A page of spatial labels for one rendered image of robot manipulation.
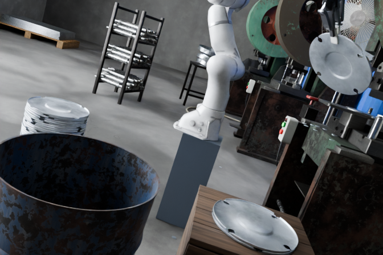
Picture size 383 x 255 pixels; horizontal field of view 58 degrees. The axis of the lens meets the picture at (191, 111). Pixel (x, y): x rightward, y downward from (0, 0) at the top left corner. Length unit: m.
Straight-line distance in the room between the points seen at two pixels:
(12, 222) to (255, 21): 4.13
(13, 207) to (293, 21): 2.54
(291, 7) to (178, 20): 5.44
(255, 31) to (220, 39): 3.07
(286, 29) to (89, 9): 6.25
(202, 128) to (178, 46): 6.66
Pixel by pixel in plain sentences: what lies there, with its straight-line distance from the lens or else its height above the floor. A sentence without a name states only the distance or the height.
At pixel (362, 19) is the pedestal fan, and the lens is 2.49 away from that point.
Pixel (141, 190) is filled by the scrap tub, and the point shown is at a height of 0.40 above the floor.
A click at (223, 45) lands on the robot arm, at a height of 0.87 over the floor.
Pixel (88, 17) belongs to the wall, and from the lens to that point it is 8.60.
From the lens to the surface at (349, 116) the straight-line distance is 1.68.
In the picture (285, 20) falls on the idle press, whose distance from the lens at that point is 2.95.
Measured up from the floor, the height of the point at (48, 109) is 0.35.
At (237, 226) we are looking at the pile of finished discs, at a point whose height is 0.36.
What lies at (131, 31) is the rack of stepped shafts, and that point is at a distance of 3.56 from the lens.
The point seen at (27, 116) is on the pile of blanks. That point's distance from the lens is 1.76.
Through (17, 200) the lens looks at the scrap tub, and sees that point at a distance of 0.81.
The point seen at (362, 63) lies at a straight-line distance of 1.47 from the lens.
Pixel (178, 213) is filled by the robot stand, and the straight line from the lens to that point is 1.71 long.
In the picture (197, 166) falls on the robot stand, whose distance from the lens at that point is 1.61.
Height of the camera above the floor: 0.88
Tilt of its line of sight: 12 degrees down
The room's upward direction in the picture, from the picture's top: 18 degrees clockwise
